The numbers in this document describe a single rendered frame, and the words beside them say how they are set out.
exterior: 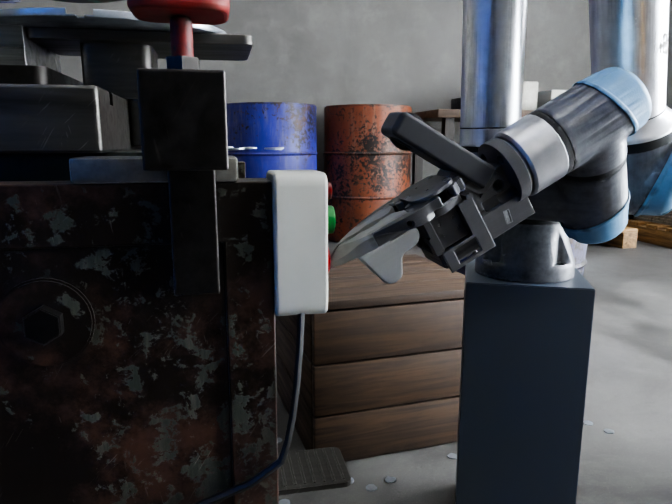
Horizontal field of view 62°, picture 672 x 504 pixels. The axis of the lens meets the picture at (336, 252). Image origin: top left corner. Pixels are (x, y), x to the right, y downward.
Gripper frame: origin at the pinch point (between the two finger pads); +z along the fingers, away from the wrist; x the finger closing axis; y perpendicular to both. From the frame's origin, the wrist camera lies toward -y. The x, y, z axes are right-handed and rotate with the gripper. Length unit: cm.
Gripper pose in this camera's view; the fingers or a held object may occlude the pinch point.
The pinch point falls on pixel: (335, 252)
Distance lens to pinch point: 56.3
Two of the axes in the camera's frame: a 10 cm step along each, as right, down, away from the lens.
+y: 4.9, 8.3, 2.7
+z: -8.5, 5.2, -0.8
